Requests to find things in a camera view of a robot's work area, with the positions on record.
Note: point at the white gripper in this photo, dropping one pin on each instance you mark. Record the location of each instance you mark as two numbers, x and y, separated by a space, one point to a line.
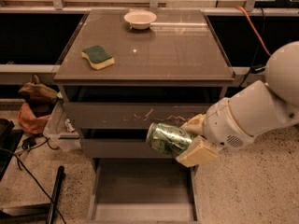
221 125

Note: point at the green soda can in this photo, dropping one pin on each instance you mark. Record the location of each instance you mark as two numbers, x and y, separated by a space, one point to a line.
168 139

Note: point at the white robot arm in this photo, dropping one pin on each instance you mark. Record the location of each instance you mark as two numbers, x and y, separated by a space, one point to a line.
274 103

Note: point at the grey bottom drawer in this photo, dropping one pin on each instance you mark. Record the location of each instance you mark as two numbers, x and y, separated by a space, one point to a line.
143 191

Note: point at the grey drawer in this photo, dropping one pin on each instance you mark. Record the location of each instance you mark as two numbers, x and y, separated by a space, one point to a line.
118 143
129 116
143 191

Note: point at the grey middle drawer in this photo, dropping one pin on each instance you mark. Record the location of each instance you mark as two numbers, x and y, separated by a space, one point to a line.
118 143

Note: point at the grey drawer cabinet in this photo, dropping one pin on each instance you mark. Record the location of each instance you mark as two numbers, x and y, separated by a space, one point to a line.
176 61

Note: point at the grey top drawer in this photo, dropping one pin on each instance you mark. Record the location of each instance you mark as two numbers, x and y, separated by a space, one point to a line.
129 116

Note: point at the black power adapter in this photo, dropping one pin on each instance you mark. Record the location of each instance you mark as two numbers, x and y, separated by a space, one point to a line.
256 69

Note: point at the green yellow sponge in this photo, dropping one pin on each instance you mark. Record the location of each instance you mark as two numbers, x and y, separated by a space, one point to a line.
97 57

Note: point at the white bowl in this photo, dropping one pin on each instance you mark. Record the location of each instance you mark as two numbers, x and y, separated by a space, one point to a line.
140 19

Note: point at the clear plastic bin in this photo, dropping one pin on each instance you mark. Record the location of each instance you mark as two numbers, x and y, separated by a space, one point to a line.
60 130

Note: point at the black metal stand leg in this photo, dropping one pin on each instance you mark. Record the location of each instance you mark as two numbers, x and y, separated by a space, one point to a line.
53 211

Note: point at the brown cloth bag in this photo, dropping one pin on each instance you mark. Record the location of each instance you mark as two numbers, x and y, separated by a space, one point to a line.
35 92

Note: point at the orange cloth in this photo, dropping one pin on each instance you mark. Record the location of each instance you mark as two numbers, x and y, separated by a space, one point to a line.
34 119

